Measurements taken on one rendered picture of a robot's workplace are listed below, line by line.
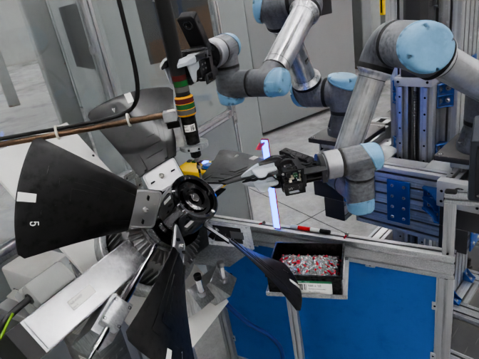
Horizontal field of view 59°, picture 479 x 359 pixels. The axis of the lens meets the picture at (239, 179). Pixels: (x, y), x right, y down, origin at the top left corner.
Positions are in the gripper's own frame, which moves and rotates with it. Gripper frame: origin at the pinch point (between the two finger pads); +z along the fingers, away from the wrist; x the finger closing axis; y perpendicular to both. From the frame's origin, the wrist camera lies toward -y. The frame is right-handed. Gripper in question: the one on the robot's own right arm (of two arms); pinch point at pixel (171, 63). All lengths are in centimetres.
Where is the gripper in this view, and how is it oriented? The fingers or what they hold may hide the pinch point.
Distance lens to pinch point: 97.2
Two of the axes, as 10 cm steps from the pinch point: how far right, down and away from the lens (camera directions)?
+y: 1.6, 9.0, 4.1
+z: -3.3, 4.4, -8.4
